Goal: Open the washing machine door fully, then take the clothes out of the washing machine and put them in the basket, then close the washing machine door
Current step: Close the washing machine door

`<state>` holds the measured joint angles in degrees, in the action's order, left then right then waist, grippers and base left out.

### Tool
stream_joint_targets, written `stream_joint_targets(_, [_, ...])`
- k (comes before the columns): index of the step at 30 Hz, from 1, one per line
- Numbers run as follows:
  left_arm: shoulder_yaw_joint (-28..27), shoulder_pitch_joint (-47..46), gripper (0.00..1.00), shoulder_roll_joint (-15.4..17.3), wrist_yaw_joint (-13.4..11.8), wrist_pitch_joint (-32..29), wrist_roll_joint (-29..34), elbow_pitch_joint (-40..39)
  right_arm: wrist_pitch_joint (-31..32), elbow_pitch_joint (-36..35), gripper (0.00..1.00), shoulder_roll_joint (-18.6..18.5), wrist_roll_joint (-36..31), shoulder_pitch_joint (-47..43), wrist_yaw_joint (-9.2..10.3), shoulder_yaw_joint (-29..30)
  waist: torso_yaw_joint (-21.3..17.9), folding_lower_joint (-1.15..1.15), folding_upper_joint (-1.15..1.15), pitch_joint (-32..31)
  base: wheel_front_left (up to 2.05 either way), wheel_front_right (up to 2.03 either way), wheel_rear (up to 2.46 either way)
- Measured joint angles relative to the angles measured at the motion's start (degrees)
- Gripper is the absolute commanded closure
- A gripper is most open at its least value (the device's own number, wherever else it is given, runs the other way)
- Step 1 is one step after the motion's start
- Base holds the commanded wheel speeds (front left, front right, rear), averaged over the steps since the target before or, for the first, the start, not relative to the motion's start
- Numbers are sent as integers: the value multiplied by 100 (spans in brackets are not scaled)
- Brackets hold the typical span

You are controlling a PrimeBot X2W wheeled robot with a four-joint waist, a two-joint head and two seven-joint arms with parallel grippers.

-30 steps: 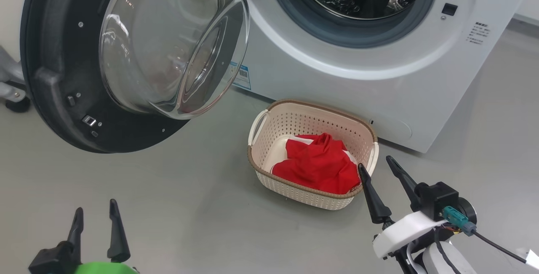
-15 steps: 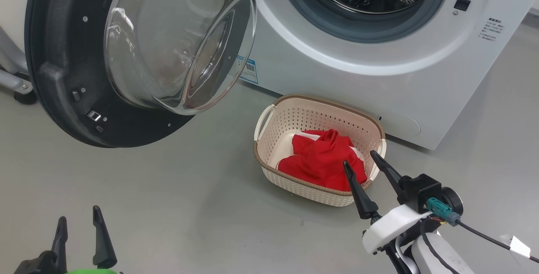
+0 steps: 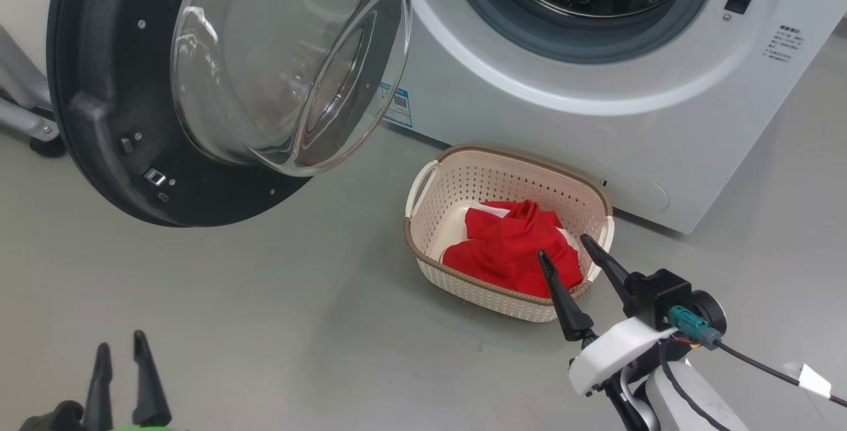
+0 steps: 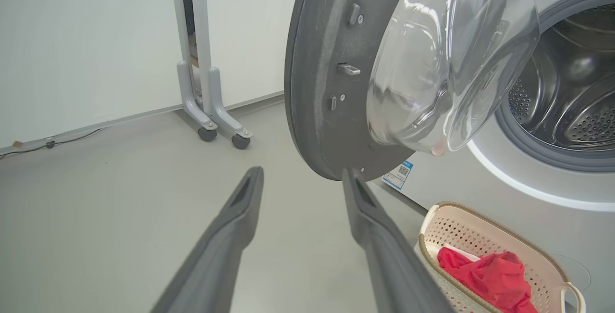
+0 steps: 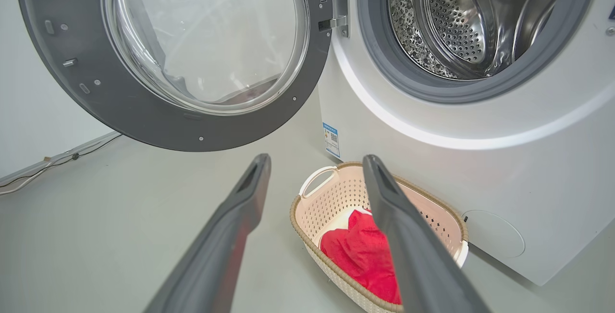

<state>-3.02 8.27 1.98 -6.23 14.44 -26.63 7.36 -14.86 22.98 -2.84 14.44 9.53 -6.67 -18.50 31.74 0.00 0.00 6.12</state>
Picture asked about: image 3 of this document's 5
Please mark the white front-load washing machine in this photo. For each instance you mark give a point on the white front-load washing machine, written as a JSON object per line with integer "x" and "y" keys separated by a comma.
{"x": 529, "y": 106}

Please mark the small text sticker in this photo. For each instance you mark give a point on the small text sticker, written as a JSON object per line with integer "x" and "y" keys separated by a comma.
{"x": 783, "y": 44}

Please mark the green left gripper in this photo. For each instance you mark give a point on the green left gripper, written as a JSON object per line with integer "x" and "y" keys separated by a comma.
{"x": 142, "y": 429}

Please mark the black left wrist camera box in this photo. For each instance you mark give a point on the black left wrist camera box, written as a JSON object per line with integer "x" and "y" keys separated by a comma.
{"x": 59, "y": 418}

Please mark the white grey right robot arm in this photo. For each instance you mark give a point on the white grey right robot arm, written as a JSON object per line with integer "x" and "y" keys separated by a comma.
{"x": 711, "y": 401}

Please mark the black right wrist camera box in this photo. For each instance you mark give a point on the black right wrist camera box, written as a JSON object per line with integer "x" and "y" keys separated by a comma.
{"x": 662, "y": 292}

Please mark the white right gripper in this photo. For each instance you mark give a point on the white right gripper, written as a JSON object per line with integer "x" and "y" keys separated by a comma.
{"x": 609, "y": 351}

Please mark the round white filter cover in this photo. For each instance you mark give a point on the round white filter cover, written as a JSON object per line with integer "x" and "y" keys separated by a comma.
{"x": 635, "y": 194}

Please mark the cream basket with brown rim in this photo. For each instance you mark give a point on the cream basket with brown rim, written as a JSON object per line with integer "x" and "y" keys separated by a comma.
{"x": 476, "y": 176}

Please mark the red garment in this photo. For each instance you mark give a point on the red garment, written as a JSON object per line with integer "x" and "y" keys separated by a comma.
{"x": 509, "y": 252}

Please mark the metal cart leg with caster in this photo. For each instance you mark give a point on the metal cart leg with caster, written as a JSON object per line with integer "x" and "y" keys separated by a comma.
{"x": 26, "y": 123}

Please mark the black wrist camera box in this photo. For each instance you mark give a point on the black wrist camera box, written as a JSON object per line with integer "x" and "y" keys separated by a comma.
{"x": 59, "y": 418}
{"x": 662, "y": 292}

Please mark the round black glass washer door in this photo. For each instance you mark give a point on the round black glass washer door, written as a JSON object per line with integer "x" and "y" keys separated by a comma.
{"x": 99, "y": 87}

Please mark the blue energy label sticker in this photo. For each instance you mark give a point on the blue energy label sticker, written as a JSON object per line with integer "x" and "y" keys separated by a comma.
{"x": 399, "y": 106}

